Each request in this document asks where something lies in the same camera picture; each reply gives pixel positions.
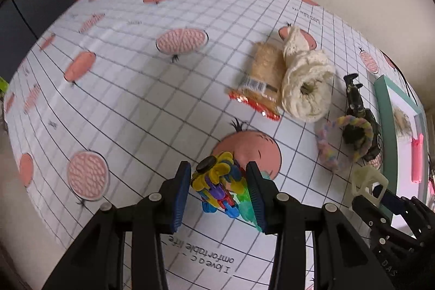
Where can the beige fuzzy item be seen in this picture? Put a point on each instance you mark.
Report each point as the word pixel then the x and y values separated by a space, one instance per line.
pixel 402 123

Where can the pink ribbed plastic toy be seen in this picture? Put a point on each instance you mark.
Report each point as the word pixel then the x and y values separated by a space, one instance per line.
pixel 417 157

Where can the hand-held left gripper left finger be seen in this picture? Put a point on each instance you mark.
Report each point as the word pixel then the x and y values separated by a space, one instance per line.
pixel 180 198

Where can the cream knitted cloth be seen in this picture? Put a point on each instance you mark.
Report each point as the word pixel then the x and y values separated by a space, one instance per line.
pixel 306 82

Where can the teal rimmed white tray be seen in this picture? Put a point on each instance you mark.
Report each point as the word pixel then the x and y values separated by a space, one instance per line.
pixel 387 113

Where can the printed grid tablecloth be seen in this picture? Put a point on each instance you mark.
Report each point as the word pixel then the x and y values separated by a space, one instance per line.
pixel 136 89

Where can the green item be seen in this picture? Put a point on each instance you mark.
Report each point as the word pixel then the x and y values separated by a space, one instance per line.
pixel 2 85

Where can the black action figure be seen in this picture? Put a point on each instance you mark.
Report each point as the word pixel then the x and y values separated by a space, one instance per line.
pixel 355 99

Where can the beige snack packet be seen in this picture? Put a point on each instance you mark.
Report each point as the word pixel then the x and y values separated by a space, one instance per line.
pixel 265 69

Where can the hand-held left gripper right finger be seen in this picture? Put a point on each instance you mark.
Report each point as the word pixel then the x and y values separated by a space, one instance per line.
pixel 258 198

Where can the cream plastic cube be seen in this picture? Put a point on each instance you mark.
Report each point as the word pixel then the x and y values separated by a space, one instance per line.
pixel 365 179

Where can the colourful plastic block toy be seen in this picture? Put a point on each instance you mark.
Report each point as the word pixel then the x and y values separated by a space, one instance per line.
pixel 217 184

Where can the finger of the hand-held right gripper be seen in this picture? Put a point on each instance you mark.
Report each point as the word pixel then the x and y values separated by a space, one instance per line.
pixel 404 206
pixel 373 217

